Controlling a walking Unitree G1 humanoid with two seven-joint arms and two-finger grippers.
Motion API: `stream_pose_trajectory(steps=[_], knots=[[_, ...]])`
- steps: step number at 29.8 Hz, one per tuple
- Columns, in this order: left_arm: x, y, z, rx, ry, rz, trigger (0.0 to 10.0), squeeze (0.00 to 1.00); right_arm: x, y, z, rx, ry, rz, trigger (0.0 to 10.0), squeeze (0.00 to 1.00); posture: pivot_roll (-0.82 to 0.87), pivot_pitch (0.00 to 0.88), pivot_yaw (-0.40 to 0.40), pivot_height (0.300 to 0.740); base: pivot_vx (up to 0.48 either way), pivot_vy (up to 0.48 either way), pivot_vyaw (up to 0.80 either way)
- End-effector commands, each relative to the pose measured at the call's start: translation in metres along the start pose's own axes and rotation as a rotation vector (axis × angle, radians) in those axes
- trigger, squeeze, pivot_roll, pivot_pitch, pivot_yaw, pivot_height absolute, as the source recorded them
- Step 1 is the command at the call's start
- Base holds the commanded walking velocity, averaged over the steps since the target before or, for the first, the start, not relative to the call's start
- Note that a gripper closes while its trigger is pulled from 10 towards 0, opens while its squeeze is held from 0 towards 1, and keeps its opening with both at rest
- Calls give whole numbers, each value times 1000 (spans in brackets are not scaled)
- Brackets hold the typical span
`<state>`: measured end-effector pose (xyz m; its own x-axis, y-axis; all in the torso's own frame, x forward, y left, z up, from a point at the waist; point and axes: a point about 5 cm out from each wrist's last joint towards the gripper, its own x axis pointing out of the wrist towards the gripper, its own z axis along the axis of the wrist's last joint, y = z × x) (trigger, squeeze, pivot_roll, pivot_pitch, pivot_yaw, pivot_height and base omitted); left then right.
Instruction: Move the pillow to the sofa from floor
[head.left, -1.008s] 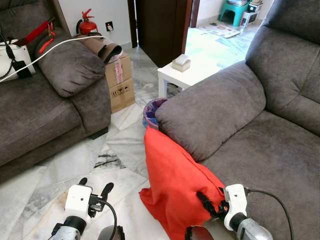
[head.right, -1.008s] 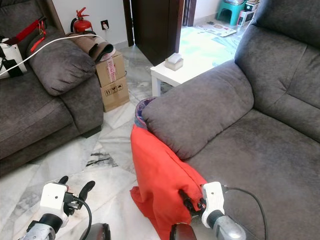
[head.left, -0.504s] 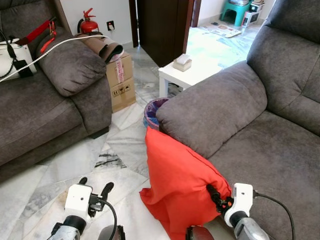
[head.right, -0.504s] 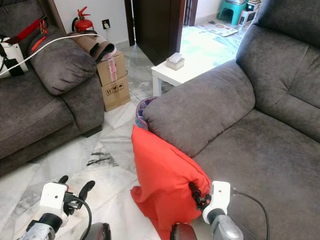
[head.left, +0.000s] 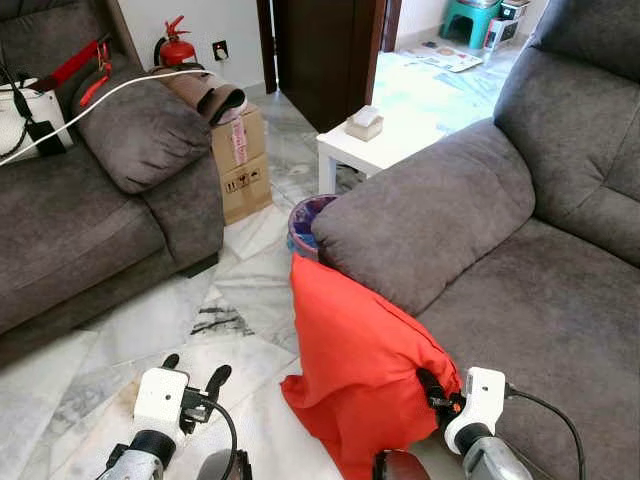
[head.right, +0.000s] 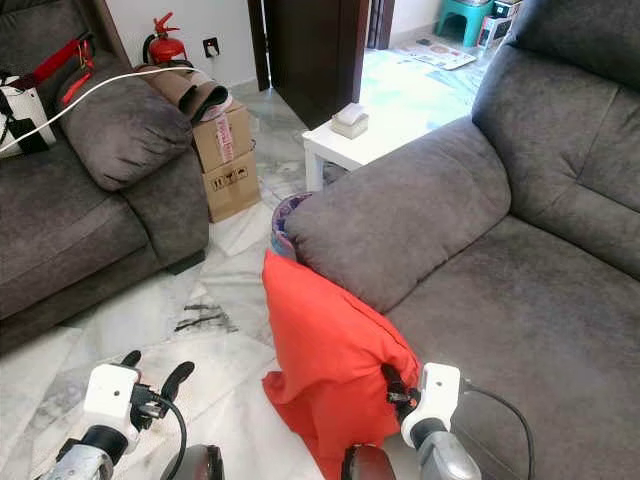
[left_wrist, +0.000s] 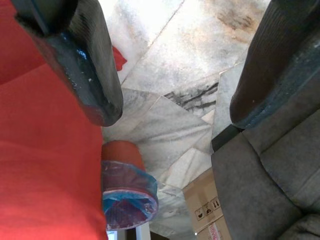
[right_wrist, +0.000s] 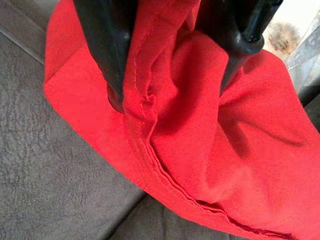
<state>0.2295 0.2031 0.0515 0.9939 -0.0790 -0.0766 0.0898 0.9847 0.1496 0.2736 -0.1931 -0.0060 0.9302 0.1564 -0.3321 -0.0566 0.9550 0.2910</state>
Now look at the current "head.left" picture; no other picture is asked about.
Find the grey fabric sofa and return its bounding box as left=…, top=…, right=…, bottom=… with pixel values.
left=311, top=0, right=640, bottom=480
left=0, top=0, right=227, bottom=367

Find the dark right robot knee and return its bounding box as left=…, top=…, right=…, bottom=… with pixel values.
left=373, top=449, right=433, bottom=480

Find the purple basket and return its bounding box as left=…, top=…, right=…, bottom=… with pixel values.
left=286, top=193, right=341, bottom=263

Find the cardboard box with black symbols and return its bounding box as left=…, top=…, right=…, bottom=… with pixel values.
left=219, top=155, right=274, bottom=227

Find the cardboard box with pink tape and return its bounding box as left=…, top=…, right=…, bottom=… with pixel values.
left=208, top=103, right=269, bottom=179

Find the white side table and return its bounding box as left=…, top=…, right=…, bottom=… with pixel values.
left=316, top=108, right=446, bottom=197

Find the beige tissue box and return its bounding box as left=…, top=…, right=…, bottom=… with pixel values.
left=344, top=104, right=386, bottom=142

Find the brown rolled mat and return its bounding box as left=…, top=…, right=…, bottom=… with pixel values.
left=155, top=66, right=247, bottom=127

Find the white device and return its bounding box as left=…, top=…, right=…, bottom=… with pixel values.
left=0, top=78, right=73, bottom=164

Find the red fire extinguisher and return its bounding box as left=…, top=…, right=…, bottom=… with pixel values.
left=153, top=14, right=199, bottom=71

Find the newspaper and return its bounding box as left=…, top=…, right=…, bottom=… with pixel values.
left=398, top=42, right=484, bottom=75

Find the dark wooden door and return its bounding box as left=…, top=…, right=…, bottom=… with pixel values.
left=270, top=0, right=389, bottom=136

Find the green plastic stool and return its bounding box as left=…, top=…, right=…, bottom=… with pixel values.
left=439, top=0, right=503, bottom=50

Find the white carton box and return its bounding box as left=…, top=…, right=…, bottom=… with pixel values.
left=483, top=0, right=533, bottom=51

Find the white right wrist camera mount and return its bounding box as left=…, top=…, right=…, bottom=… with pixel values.
left=444, top=366, right=509, bottom=453

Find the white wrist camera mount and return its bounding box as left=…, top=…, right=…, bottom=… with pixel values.
left=132, top=366, right=192, bottom=434
left=444, top=366, right=509, bottom=453

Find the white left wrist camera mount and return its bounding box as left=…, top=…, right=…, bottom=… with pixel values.
left=132, top=366, right=192, bottom=434

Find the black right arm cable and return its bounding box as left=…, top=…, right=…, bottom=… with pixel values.
left=505, top=385, right=587, bottom=480

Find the white cable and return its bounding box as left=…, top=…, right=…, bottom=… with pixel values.
left=0, top=67, right=213, bottom=168

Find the red strap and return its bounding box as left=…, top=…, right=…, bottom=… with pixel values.
left=30, top=33, right=114, bottom=109

